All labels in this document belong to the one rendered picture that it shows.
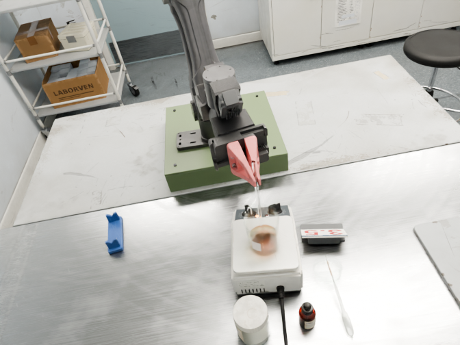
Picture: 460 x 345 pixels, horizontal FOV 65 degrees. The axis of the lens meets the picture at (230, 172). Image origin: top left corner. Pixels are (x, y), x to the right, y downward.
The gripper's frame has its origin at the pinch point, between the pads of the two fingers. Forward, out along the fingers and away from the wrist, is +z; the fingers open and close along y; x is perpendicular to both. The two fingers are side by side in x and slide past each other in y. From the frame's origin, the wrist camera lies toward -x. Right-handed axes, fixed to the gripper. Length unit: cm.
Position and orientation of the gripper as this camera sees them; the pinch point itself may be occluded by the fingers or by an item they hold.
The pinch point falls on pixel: (255, 180)
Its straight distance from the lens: 57.3
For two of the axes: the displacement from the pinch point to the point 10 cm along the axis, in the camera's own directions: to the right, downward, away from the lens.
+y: 9.5, -2.9, 1.1
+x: 1.4, 7.0, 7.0
